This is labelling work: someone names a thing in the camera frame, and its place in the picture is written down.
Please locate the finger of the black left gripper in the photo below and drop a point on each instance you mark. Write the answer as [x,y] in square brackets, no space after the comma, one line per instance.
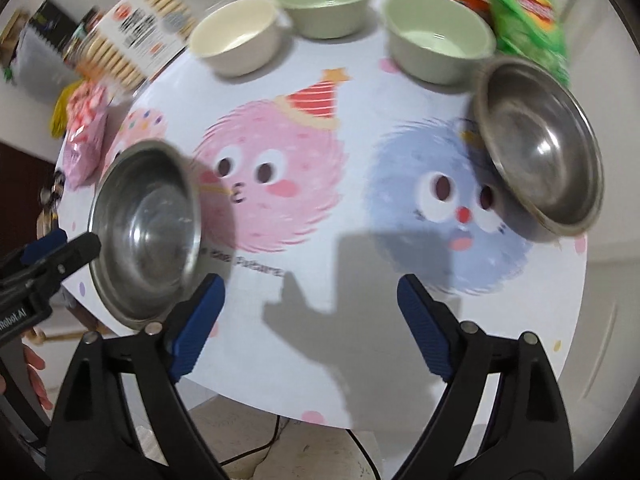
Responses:
[57,266]
[43,247]

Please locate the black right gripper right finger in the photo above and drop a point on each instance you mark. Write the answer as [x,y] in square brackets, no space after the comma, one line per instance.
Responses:
[527,436]

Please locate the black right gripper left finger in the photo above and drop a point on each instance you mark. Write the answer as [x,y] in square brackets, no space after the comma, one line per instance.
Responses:
[92,435]

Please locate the medium stainless steel bowl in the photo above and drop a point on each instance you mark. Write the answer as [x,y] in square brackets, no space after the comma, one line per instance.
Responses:
[147,215]

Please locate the left human hand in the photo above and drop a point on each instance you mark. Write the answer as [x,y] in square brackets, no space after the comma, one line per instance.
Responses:
[33,364]

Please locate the yellow plastic bag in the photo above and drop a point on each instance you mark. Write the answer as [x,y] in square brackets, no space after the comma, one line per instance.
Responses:
[58,120]

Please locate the pink snack bag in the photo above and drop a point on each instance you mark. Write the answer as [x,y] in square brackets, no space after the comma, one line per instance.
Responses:
[86,113]

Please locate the biscuit package white label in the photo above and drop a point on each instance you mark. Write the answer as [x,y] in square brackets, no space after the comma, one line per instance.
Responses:
[131,44]

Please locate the small stainless steel bowl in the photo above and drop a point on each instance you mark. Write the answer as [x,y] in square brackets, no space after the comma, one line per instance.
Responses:
[541,143]

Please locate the cream ceramic bowl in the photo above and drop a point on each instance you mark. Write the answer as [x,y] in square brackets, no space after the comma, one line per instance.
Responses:
[238,38]

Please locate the cartoon printed table cover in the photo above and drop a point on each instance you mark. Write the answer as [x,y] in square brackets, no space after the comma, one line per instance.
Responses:
[325,178]

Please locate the green ceramic bowl far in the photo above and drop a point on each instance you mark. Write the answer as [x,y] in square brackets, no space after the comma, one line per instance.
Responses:
[326,19]

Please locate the green ceramic bowl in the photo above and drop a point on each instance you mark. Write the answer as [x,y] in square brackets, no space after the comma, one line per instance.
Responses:
[326,19]
[436,41]

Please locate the green ceramic bowl near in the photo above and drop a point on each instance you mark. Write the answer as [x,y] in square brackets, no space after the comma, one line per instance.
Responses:
[436,41]

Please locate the green chips bag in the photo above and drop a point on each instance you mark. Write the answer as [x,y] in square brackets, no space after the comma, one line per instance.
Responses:
[531,29]

